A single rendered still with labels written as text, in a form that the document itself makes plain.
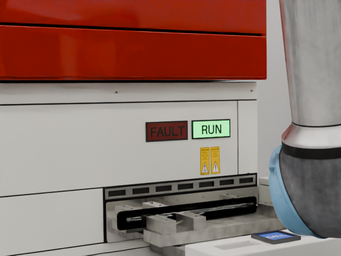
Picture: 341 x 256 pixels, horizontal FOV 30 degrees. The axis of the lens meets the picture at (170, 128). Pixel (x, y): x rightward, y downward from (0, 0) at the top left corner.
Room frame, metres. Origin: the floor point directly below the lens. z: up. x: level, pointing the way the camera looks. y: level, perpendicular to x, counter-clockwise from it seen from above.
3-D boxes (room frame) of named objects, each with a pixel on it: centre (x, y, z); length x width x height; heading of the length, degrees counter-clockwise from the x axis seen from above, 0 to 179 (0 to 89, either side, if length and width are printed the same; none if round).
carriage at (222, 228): (1.52, -0.11, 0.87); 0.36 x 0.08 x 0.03; 120
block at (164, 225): (1.44, 0.02, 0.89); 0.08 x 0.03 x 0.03; 30
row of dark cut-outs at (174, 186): (1.58, -0.03, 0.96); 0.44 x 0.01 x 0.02; 120
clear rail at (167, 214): (1.58, -0.05, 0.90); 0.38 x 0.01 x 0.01; 120
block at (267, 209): (1.60, -0.25, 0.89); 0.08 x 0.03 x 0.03; 30
